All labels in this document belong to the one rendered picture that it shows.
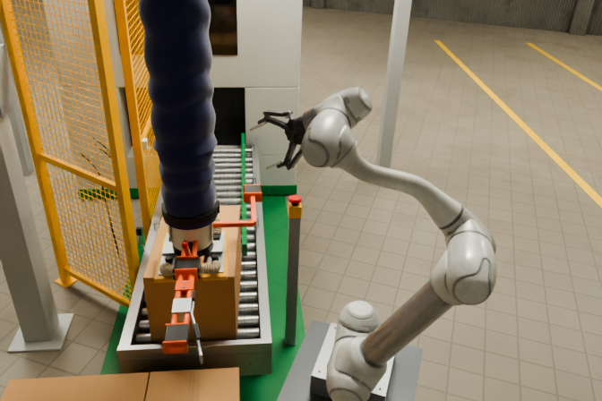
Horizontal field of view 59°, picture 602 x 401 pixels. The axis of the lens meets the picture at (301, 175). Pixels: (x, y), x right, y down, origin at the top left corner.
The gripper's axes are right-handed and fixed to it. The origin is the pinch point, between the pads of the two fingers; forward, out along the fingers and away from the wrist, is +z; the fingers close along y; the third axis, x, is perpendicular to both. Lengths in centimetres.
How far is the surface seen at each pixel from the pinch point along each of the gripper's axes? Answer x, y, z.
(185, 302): 22, -38, 40
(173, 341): 38, -45, 33
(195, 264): 5, -29, 48
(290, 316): -92, -93, 106
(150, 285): -4, -34, 94
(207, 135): -6.8, 12.9, 27.4
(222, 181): -148, -2, 167
